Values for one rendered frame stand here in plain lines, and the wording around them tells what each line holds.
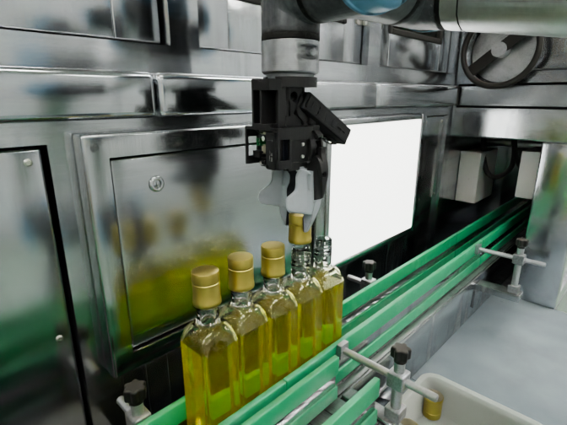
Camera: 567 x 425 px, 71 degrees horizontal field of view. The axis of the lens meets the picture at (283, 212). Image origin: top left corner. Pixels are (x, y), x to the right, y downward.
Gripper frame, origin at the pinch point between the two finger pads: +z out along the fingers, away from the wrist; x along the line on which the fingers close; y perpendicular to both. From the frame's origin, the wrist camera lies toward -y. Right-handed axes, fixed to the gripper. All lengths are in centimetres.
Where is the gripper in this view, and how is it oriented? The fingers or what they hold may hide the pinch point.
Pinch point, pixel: (299, 218)
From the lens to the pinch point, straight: 59.4
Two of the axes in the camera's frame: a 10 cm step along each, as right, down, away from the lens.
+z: 0.0, 9.6, 2.8
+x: 6.5, 2.1, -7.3
